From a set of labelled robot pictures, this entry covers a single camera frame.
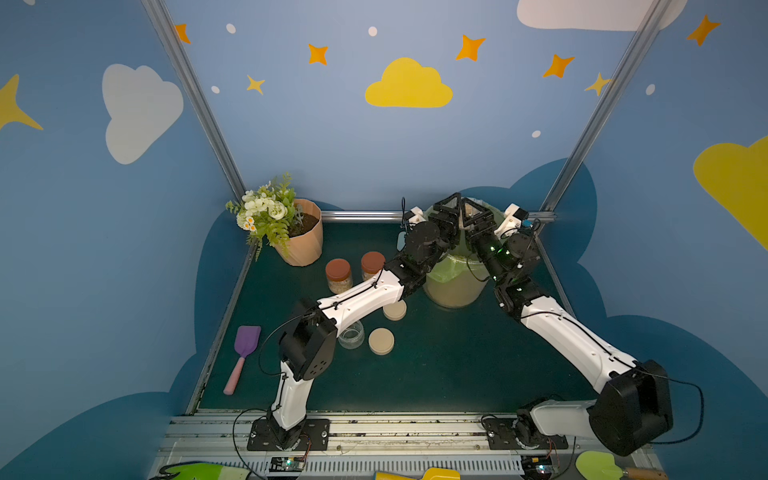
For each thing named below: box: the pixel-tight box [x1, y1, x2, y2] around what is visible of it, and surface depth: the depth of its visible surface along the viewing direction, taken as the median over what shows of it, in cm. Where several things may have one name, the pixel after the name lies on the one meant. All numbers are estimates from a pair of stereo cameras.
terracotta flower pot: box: [274, 199, 323, 267], surface depth 104 cm
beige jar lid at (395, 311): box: [382, 300, 407, 321], surface depth 98 cm
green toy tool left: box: [164, 463, 251, 480], surface depth 69 cm
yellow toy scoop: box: [374, 468, 461, 480], surface depth 70 cm
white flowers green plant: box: [225, 172, 304, 262], surface depth 87 cm
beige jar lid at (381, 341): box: [368, 328, 395, 356], surface depth 91 cm
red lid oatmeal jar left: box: [325, 258, 353, 294], surface depth 98 cm
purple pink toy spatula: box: [223, 326, 262, 396], surface depth 87 cm
